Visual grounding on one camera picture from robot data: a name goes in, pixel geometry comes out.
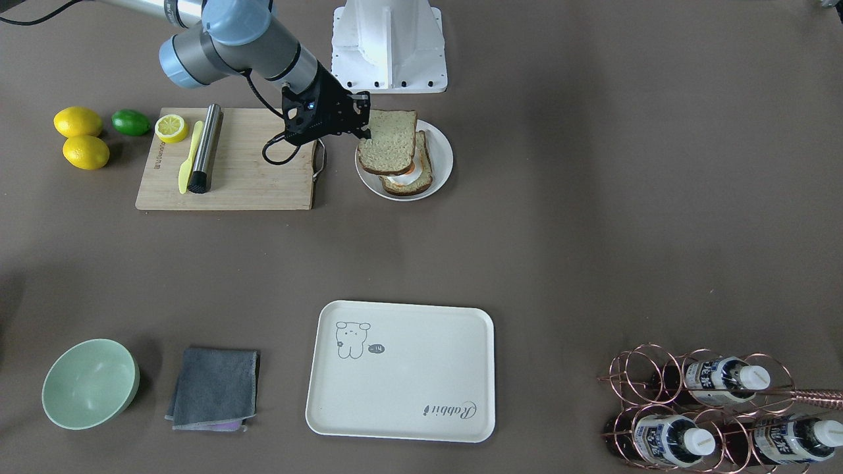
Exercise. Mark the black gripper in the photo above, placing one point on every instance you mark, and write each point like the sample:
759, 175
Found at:
338, 104

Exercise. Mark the bread slice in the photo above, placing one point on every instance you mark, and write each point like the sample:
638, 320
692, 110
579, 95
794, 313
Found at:
421, 156
391, 148

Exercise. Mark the white round plate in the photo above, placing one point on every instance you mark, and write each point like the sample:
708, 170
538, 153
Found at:
441, 156

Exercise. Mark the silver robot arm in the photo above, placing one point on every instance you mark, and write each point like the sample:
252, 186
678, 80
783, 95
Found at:
228, 38

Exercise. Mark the cream rabbit tray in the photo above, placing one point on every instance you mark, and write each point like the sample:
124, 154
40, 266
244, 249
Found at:
403, 371

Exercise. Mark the fried egg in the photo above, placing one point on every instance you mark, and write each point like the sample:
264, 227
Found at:
407, 178

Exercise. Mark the wooden cutting board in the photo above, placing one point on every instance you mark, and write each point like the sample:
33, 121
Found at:
240, 178

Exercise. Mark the steel muddler rod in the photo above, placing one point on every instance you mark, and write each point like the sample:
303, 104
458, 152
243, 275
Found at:
199, 180

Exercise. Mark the yellow plastic knife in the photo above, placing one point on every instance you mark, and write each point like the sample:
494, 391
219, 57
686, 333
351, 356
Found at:
185, 169

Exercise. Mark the half lemon slice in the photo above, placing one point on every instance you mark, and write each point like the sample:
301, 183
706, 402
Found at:
171, 129

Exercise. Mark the green lime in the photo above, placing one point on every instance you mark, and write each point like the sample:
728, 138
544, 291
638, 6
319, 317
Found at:
130, 122

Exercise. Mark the yellow lemon far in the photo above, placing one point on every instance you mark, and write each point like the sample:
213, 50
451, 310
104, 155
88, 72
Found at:
75, 121

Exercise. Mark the grey folded cloth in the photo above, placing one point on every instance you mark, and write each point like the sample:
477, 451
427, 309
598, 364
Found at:
216, 390

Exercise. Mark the green bowl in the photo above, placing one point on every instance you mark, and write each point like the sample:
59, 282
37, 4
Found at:
90, 384

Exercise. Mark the tea bottle two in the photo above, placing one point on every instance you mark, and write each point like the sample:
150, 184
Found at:
658, 440

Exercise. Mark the tea bottle one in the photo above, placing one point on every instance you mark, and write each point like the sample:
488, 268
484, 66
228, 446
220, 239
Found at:
716, 382

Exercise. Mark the tea bottle three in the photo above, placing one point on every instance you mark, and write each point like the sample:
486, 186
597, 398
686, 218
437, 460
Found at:
794, 439

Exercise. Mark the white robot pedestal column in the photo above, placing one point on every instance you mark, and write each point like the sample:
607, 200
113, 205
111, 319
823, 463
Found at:
389, 47

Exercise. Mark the copper wire bottle rack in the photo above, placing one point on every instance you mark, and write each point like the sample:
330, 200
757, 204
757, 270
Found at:
629, 375

